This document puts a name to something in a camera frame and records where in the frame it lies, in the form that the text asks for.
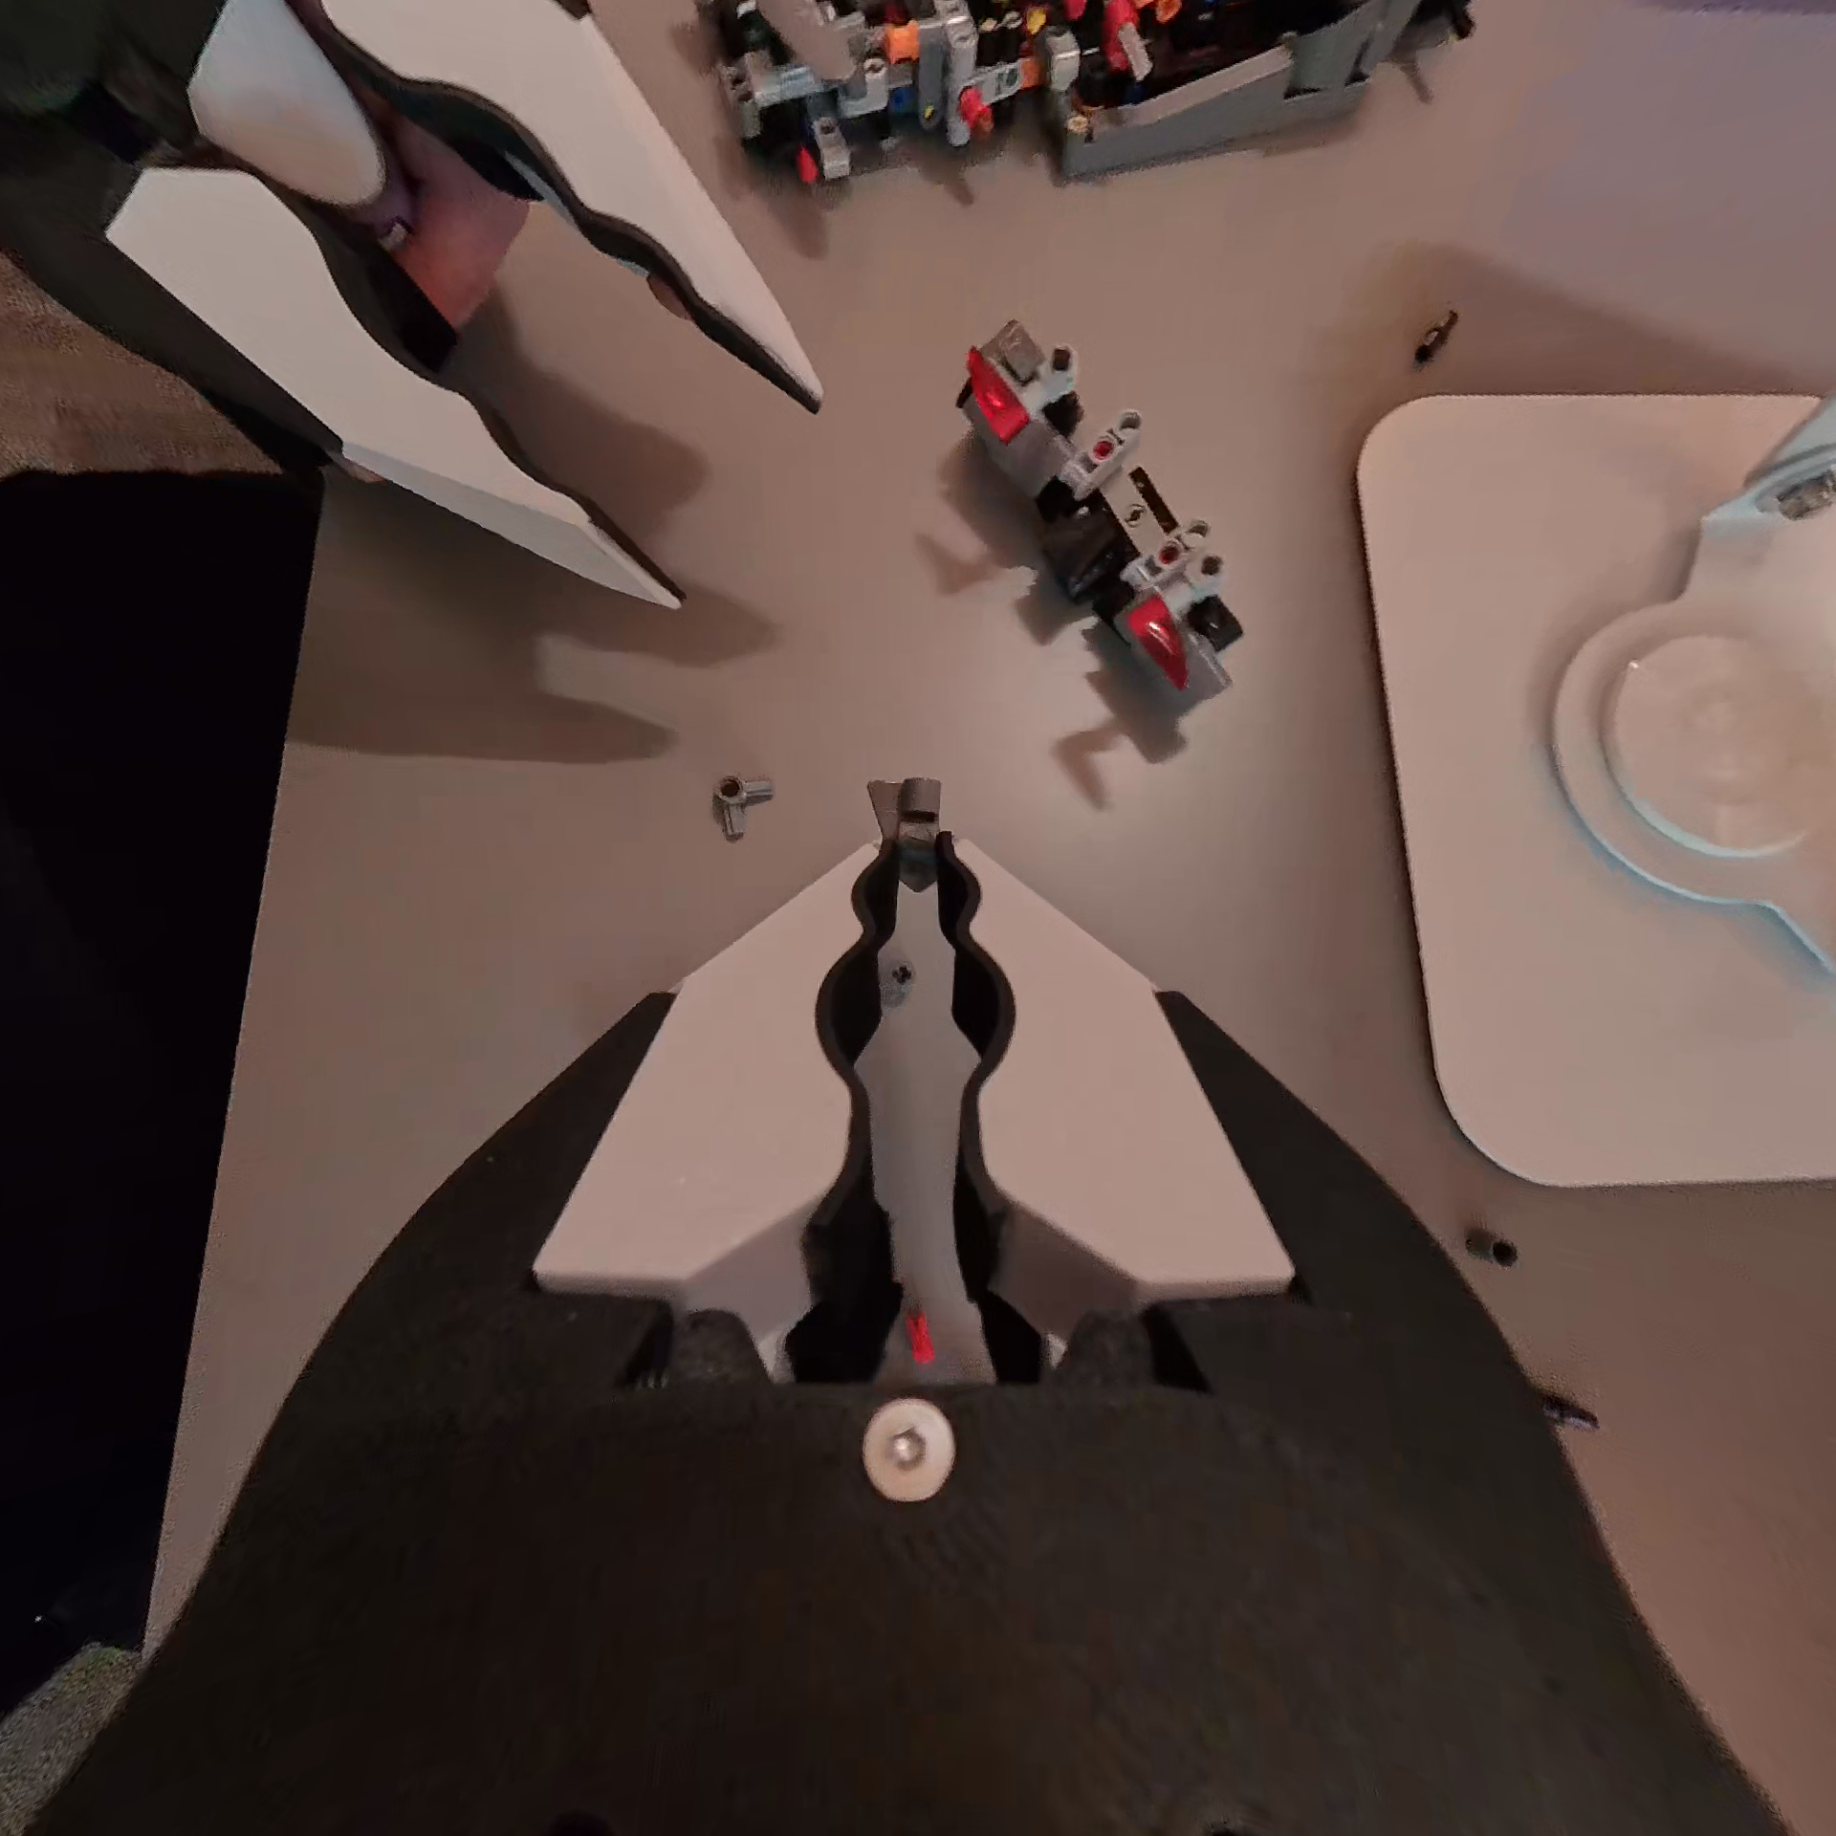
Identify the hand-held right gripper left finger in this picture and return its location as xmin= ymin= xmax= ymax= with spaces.
xmin=532 ymin=840 xmax=902 ymax=1343

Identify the lego car chassis assembly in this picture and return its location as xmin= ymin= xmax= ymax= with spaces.
xmin=697 ymin=0 xmax=1482 ymax=185

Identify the white metal book stand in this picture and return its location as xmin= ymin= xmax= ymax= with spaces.
xmin=1355 ymin=392 xmax=1836 ymax=1191

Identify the grey lego subassembly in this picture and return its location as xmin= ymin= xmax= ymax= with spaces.
xmin=955 ymin=318 xmax=1248 ymax=697

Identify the grey lego wedge panel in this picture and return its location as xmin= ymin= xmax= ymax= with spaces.
xmin=864 ymin=776 xmax=949 ymax=899

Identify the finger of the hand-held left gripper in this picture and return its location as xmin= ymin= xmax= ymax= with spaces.
xmin=105 ymin=162 xmax=688 ymax=614
xmin=320 ymin=0 xmax=826 ymax=419

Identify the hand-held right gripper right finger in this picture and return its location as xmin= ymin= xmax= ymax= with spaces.
xmin=935 ymin=836 xmax=1300 ymax=1343

